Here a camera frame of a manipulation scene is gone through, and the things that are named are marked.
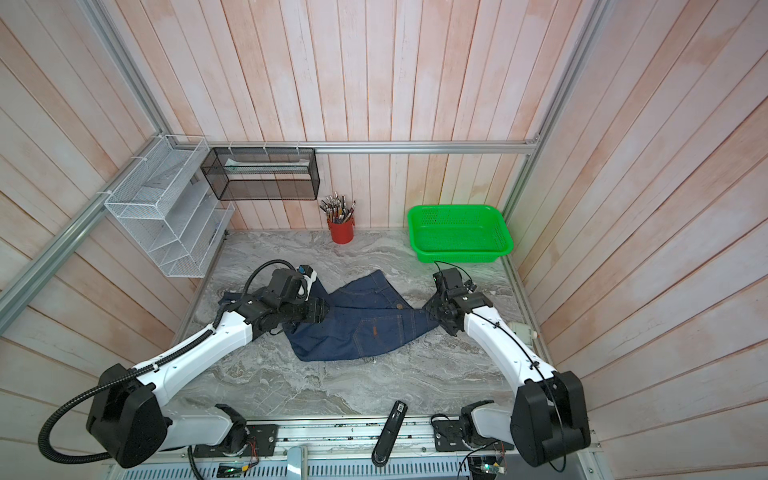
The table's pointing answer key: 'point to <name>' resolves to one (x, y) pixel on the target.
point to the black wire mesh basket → (262, 173)
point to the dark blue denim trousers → (364, 313)
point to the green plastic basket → (457, 234)
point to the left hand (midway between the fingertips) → (320, 312)
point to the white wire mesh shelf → (170, 205)
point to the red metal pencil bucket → (342, 233)
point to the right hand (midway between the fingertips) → (434, 310)
